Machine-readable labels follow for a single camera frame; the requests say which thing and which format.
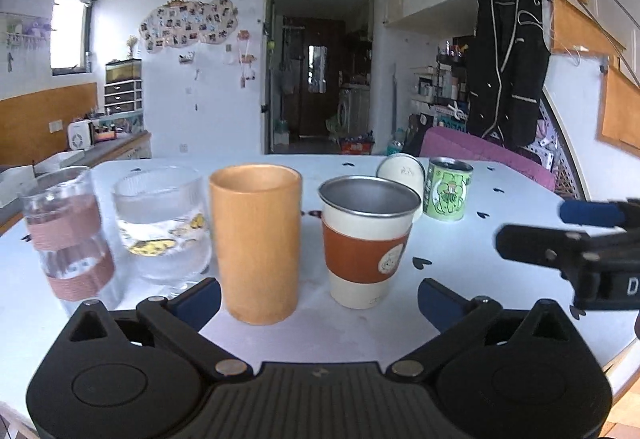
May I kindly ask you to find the red box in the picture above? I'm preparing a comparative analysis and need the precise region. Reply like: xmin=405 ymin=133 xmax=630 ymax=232
xmin=340 ymin=139 xmax=376 ymax=155

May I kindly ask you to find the window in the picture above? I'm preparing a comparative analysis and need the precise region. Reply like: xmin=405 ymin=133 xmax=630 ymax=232
xmin=50 ymin=0 xmax=95 ymax=76

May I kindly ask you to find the orange desk organizer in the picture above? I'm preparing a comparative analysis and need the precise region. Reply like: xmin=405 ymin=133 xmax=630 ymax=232
xmin=94 ymin=116 xmax=119 ymax=143

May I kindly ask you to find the metal shelf rack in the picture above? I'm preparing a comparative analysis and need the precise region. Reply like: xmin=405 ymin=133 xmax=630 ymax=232
xmin=410 ymin=36 xmax=474 ymax=130

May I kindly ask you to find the glass cup with pink bands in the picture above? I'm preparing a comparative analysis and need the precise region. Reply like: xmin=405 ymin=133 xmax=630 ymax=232
xmin=19 ymin=166 xmax=123 ymax=317

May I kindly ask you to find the washing machine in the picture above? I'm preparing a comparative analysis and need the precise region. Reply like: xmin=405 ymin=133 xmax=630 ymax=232
xmin=337 ymin=86 xmax=372 ymax=138

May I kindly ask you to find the ribbed glass cup yellow print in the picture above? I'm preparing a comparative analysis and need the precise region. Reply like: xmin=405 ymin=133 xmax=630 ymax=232
xmin=112 ymin=165 xmax=213 ymax=298

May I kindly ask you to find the white box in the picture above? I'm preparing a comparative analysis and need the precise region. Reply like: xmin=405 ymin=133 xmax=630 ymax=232
xmin=0 ymin=166 xmax=37 ymax=209

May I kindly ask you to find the white pegboard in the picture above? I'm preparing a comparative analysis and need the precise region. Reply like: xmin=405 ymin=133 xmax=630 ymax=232
xmin=520 ymin=92 xmax=577 ymax=194

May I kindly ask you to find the plastic drawer cabinet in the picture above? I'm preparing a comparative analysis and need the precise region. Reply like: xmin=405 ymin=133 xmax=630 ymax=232
xmin=103 ymin=79 xmax=144 ymax=115

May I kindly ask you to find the steel cup with brown sleeve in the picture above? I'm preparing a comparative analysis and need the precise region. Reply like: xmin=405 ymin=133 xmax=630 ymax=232
xmin=318 ymin=176 xmax=422 ymax=310

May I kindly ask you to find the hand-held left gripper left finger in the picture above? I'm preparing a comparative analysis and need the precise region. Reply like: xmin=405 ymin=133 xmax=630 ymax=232
xmin=67 ymin=276 xmax=252 ymax=378

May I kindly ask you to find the dark wooden door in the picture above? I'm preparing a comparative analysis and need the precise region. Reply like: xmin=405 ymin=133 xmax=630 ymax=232
xmin=298 ymin=18 xmax=346 ymax=138

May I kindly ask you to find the cloud-shaped photo board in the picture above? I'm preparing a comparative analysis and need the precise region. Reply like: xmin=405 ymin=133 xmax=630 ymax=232
xmin=139 ymin=0 xmax=239 ymax=55

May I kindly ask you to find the green printed tin cup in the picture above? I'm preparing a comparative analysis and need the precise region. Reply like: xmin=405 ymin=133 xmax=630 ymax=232
xmin=423 ymin=157 xmax=474 ymax=223

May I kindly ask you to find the wooden cup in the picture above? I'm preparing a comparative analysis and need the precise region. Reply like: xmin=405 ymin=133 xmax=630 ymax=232
xmin=208 ymin=164 xmax=303 ymax=326

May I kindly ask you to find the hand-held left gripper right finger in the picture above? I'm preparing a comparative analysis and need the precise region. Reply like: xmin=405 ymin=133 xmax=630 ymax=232
xmin=389 ymin=277 xmax=574 ymax=378

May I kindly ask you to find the glass fish tank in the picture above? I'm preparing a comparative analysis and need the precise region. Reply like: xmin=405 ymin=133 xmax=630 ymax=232
xmin=105 ymin=59 xmax=144 ymax=84

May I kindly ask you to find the black coat with white trim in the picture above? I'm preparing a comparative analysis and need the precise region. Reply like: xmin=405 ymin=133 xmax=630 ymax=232
xmin=466 ymin=0 xmax=552 ymax=148

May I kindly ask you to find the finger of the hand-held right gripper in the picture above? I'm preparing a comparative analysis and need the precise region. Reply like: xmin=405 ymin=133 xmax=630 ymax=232
xmin=495 ymin=224 xmax=592 ymax=271
xmin=559 ymin=200 xmax=640 ymax=229

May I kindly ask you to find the small white appliance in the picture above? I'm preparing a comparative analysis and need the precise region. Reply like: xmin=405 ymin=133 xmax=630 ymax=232
xmin=67 ymin=119 xmax=95 ymax=151

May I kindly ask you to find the white tray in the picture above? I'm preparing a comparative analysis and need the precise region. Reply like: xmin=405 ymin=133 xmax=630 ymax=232
xmin=32 ymin=150 xmax=86 ymax=176

